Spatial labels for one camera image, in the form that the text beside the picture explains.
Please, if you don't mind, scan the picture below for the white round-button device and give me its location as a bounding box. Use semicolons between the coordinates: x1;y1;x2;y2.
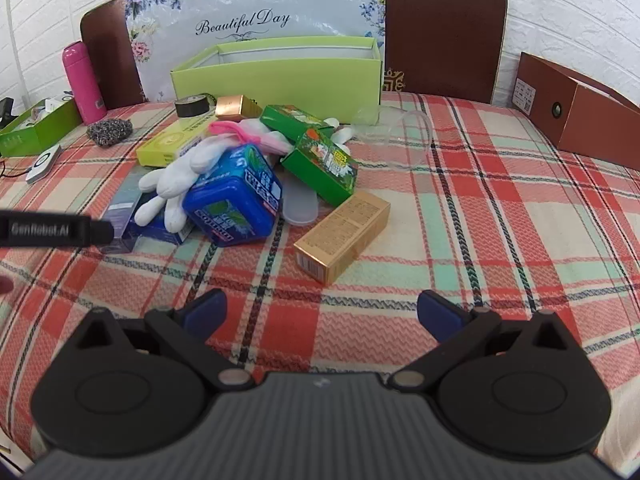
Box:
25;144;63;184

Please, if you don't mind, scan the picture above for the brown wooden headboard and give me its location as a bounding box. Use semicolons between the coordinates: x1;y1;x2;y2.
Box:
80;0;508;111

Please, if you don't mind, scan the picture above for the translucent grey box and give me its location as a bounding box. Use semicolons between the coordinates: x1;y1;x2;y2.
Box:
102;167;146;253

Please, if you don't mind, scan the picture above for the brown cardboard box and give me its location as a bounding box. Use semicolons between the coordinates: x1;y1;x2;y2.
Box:
512;51;640;171

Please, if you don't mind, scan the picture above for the white glove pink cuff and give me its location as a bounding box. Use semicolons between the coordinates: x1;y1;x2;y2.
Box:
135;134;238;234
209;116;353;157

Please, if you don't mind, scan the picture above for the dark green open box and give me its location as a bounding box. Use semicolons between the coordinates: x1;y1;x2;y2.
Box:
0;96;84;158

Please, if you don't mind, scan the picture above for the black cable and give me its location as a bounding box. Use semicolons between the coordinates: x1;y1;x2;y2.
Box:
0;157;31;181

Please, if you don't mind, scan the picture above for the clear plastic bag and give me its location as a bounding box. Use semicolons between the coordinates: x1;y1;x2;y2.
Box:
350;104;434;171

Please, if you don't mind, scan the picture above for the blue plastic jar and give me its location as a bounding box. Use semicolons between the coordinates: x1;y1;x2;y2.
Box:
182;143;284;248

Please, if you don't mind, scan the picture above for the floral printed plastic bag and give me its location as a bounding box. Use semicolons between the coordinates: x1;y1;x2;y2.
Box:
122;0;388;103

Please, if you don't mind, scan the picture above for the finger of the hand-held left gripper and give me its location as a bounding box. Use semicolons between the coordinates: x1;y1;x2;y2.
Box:
0;211;115;247

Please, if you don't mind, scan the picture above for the black tape roll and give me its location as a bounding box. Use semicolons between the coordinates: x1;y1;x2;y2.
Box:
175;93;217;119

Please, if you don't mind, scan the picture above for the green printed box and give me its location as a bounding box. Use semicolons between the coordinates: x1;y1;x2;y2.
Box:
280;127;359;207
259;104;337;142

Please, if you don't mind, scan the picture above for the dark blue box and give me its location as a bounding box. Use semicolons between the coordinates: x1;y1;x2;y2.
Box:
122;192;195;247

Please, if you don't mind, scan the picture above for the pink thermos bottle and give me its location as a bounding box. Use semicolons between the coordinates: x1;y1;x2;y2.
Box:
62;41;108;125

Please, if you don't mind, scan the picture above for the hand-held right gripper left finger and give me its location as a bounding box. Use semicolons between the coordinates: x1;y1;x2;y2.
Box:
67;288;254;394

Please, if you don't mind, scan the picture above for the steel wool scrubber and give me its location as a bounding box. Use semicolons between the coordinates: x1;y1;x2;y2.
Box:
86;117;135;149

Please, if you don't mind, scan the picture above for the yellow box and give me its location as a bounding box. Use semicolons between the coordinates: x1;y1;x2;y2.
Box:
136;116;217;168

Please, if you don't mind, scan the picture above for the small copper box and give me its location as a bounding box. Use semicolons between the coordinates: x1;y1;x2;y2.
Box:
215;95;264;121

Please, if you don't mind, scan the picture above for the clear plastic lid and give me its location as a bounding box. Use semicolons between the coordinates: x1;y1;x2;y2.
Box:
281;179;319;224

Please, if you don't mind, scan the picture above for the gold cardboard box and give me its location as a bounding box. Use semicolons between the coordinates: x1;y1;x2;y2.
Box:
293;190;392;284

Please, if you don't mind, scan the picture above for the light green cardboard box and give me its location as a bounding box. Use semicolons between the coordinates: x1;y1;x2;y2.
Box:
170;36;385;108

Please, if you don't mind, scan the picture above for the plaid blanket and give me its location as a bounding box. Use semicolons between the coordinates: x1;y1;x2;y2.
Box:
0;91;640;463

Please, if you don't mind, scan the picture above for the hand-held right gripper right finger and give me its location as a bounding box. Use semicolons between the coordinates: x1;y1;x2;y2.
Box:
390;289;581;391

